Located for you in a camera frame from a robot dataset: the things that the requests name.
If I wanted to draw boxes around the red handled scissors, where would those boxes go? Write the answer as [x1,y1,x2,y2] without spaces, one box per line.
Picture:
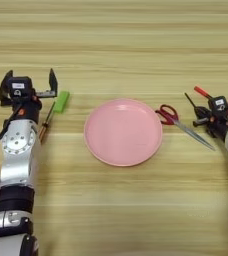
[154,104,216,152]

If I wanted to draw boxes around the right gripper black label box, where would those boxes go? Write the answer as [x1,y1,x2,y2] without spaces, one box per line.
[208,95,228,117]

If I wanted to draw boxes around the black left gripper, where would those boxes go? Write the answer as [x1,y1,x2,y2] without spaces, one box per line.
[0,68,59,123]

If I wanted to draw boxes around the red and black marker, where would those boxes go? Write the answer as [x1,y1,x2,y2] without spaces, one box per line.
[193,85,228,117]

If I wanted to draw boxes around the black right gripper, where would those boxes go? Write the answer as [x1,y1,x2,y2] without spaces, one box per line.
[192,105,228,138]

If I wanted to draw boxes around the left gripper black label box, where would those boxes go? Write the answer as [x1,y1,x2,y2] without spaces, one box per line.
[9,76,34,99]

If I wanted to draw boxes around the pink round plate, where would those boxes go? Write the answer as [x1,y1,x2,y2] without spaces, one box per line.
[83,97,164,167]

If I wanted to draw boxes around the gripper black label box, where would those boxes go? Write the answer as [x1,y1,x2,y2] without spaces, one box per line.
[9,76,34,99]
[208,95,228,117]

